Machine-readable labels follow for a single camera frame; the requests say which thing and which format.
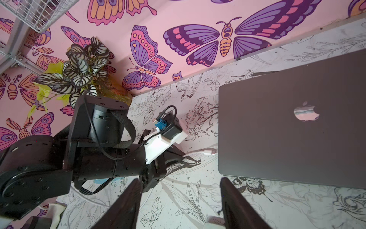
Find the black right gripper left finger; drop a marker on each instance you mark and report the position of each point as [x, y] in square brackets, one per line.
[124, 212]

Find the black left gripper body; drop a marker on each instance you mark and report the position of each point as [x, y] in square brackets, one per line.
[171, 160]

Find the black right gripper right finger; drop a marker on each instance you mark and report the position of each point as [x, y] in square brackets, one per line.
[237, 211]

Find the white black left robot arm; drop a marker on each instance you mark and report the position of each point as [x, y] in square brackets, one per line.
[98, 144]

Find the dark grey laptop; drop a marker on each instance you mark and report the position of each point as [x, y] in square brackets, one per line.
[305, 124]

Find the glass vase with plants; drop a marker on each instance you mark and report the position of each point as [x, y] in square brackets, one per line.
[85, 72]

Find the aluminium frame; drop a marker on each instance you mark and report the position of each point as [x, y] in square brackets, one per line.
[11, 55]

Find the white wire basket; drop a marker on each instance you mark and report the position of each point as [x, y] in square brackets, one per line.
[39, 15]

